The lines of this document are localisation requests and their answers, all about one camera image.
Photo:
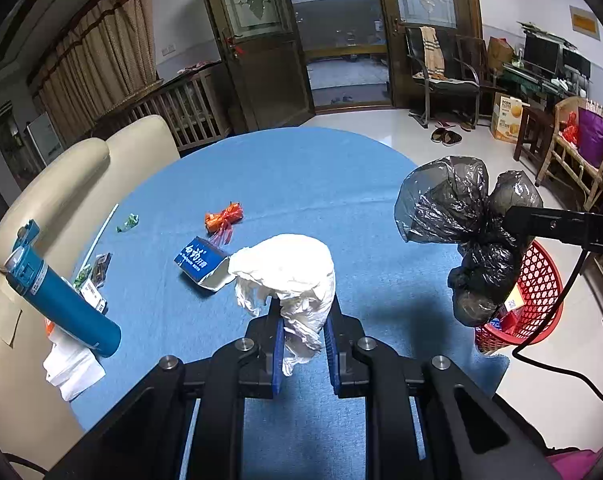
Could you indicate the cluttered computer desk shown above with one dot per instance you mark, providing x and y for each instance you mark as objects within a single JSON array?
[{"x": 526, "y": 87}]

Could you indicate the yellow wall sign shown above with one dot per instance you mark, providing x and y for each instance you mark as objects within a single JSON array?
[{"x": 585, "y": 22}]

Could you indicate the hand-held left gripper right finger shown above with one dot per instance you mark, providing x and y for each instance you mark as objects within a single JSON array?
[{"x": 333, "y": 370}]

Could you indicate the glass display cabinet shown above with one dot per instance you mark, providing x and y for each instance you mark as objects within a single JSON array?
[{"x": 11, "y": 145}]

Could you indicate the open glass panel door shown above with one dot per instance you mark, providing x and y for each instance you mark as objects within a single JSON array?
[{"x": 261, "y": 50}]

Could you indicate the striped beige towel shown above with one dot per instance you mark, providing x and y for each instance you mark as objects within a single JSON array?
[{"x": 431, "y": 55}]

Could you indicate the black metal chair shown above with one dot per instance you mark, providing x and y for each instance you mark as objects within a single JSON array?
[{"x": 441, "y": 86}]

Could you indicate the dark wooden chair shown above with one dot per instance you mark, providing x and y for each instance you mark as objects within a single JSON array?
[{"x": 475, "y": 52}]

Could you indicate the small white printed box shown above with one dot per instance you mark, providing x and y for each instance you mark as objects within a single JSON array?
[{"x": 92, "y": 294}]

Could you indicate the black computer monitor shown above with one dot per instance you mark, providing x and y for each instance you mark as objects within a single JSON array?
[
  {"x": 541, "y": 52},
  {"x": 576, "y": 62}
]

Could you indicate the black plastic bag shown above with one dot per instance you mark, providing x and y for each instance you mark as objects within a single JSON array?
[{"x": 474, "y": 240}]

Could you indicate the dark wooden side table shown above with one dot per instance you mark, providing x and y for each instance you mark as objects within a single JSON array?
[{"x": 531, "y": 130}]

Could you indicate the closed glass panel door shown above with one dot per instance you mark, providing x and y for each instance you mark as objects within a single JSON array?
[{"x": 426, "y": 35}]

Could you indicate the red plastic basket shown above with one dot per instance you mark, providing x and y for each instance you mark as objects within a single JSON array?
[{"x": 541, "y": 280}]

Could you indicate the green candy wrapper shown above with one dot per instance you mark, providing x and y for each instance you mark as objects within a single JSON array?
[{"x": 128, "y": 222}]

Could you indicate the white straw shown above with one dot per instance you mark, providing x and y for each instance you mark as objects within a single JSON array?
[{"x": 103, "y": 232}]

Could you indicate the wooden crib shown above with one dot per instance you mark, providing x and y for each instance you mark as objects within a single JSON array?
[{"x": 181, "y": 105}]

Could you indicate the blue white carton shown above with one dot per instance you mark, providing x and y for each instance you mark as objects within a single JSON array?
[{"x": 199, "y": 260}]

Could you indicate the beige curtain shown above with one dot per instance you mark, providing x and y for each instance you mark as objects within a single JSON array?
[{"x": 96, "y": 55}]

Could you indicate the red bag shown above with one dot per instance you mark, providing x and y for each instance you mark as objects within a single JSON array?
[{"x": 570, "y": 130}]

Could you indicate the white paper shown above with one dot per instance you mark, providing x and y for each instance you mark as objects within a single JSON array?
[{"x": 286, "y": 265}]

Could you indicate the teal water bottle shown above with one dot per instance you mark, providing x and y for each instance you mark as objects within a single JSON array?
[{"x": 61, "y": 300}]

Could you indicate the orange candy wrapper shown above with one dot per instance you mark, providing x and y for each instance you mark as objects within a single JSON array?
[{"x": 225, "y": 216}]

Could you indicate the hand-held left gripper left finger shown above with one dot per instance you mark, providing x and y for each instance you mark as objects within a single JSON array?
[{"x": 278, "y": 382}]

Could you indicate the wooden bench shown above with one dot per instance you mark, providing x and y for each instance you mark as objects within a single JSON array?
[{"x": 561, "y": 160}]

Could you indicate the cream leather sofa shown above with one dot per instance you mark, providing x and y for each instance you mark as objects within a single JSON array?
[{"x": 56, "y": 175}]

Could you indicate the dark slipper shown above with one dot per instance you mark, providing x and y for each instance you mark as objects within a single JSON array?
[
  {"x": 439, "y": 134},
  {"x": 451, "y": 138}
]

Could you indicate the white tissue pile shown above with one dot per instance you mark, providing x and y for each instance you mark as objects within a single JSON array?
[{"x": 68, "y": 370}]

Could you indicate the orange printed carton box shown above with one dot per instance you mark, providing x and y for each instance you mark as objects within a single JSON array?
[{"x": 509, "y": 120}]

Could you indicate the small green packet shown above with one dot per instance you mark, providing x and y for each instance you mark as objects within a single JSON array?
[{"x": 82, "y": 275}]

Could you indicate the white standing air conditioner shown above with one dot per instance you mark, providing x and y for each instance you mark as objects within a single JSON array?
[{"x": 43, "y": 137}]

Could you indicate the black flat packet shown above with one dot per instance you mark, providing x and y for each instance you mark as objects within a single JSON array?
[{"x": 101, "y": 266}]

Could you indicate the orange white packet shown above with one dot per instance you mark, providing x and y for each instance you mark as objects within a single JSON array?
[{"x": 49, "y": 327}]

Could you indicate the pink slipper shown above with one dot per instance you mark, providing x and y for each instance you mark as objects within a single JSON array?
[{"x": 445, "y": 122}]

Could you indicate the pink clothing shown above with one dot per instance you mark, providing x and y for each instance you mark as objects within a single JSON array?
[{"x": 576, "y": 465}]

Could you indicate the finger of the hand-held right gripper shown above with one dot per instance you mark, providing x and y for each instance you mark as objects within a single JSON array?
[{"x": 551, "y": 222}]

